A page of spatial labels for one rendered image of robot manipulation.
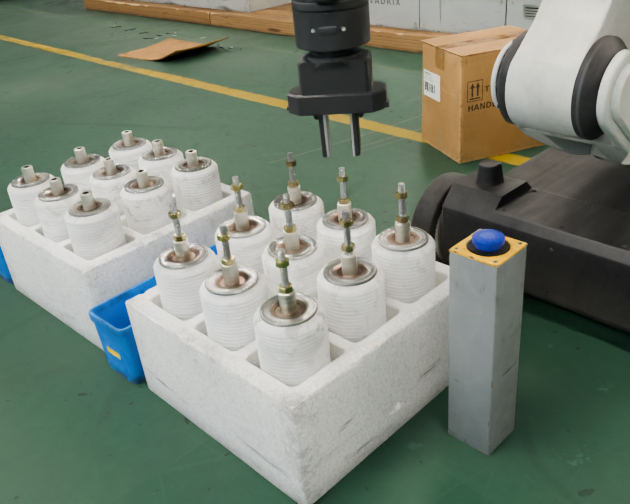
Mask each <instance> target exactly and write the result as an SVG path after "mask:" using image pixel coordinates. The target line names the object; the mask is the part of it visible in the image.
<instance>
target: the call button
mask: <svg viewBox="0 0 630 504"><path fill-rule="evenodd" d="M472 243H473V244H474V245H475V247H476V248H477V249H478V250H481V251H484V252H493V251H497V250H499V249H500V248H501V246H503V245H504V243H505V235H504V234H503V233H502V232H500V231H498V230H495V229H481V230H478V231H476V232H475V233H473V235H472Z"/></svg>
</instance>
